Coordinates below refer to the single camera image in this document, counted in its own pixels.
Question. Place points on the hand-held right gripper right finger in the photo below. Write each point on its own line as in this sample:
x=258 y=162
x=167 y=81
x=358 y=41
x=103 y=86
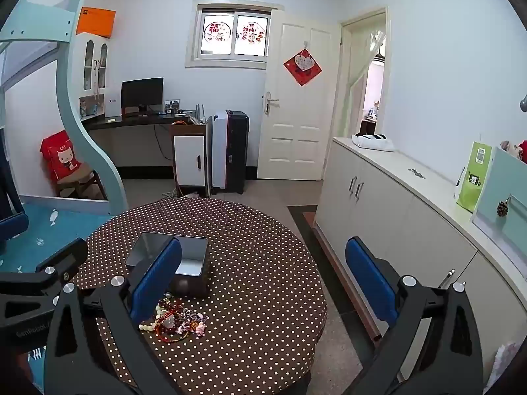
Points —
x=370 y=279

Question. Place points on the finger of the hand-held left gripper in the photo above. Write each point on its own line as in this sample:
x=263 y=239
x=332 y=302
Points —
x=61 y=261
x=12 y=225

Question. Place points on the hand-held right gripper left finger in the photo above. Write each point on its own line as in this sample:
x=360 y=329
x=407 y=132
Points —
x=156 y=279

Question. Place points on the metal tin box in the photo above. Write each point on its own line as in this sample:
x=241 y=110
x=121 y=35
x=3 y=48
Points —
x=193 y=265

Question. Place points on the pile of mixed jewelry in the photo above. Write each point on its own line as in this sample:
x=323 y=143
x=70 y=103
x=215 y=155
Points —
x=173 y=321

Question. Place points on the teal fish print bedsheet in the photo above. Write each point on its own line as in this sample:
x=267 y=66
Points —
x=61 y=222

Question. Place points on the white sideboard cabinet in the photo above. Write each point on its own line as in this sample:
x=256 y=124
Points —
x=391 y=214

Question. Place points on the red cat print bag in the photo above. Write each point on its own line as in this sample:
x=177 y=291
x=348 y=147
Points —
x=61 y=156

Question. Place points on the wooden chair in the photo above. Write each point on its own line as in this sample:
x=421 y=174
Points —
x=82 y=173

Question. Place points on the brown polka dot tablecloth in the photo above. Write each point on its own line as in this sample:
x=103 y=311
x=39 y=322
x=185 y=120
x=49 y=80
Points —
x=255 y=296

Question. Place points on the bunch of keys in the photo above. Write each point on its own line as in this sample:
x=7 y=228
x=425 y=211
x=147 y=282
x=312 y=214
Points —
x=416 y=173

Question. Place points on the small cabinet with white door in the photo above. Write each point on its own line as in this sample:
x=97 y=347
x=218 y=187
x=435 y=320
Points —
x=187 y=160

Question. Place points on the green paper bag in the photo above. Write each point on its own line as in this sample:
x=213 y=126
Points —
x=473 y=191

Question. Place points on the folded white cloth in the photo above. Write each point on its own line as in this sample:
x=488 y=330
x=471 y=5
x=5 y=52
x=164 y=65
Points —
x=372 y=142

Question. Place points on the white suitcase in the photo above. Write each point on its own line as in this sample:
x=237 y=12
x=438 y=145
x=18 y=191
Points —
x=220 y=152

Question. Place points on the pinecone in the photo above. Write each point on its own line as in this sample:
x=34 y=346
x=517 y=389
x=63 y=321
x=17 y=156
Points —
x=502 y=209

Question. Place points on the black suitcase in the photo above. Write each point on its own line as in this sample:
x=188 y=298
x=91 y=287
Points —
x=238 y=152

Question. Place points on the dark top desk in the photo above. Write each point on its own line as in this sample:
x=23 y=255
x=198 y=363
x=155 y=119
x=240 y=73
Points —
x=123 y=120

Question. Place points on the white box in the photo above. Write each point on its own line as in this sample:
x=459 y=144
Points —
x=113 y=106

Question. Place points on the light blue board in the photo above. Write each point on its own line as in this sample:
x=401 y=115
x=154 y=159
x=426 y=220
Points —
x=506 y=181

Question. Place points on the white hutch cabinet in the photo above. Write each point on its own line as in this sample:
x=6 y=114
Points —
x=78 y=70

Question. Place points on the white panel door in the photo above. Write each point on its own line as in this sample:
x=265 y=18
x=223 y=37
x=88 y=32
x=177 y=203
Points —
x=296 y=111

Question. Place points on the black computer monitor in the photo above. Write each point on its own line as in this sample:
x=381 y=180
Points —
x=142 y=92

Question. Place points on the plush toy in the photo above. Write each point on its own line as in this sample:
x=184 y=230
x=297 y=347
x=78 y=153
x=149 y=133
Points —
x=512 y=150

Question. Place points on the orange cardboard box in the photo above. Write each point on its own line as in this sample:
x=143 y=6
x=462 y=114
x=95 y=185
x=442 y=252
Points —
x=99 y=22

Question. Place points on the red door decoration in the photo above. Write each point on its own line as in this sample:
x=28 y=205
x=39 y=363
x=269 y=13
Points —
x=302 y=65

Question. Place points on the window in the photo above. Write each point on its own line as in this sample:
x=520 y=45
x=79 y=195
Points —
x=234 y=49

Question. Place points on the red window decal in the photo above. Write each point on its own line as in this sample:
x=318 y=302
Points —
x=252 y=32
x=217 y=32

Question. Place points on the teal bunk bed frame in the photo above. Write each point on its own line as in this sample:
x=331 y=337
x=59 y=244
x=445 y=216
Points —
x=78 y=131

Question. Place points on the small photo frame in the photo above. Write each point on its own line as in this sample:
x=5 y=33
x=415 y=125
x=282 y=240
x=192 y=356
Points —
x=171 y=103

